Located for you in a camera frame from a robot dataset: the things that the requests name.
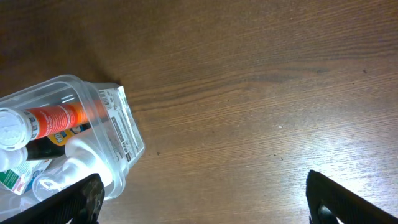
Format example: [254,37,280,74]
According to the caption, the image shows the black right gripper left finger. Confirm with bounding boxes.
[1,174,104,224]

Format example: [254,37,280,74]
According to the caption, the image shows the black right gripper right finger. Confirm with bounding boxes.
[306,170,397,224]

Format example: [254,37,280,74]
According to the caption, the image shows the white spray bottle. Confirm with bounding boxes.
[32,83,145,201]

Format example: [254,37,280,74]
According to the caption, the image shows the white Panadol medicine box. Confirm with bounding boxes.
[1,159,52,195]

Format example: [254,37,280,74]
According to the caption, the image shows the dark bottle with white cap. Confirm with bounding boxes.
[1,123,91,172]

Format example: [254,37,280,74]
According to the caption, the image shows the orange tube with white cap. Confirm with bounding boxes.
[1,100,107,151]

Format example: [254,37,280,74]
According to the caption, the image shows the clear plastic container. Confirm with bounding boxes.
[0,74,146,220]

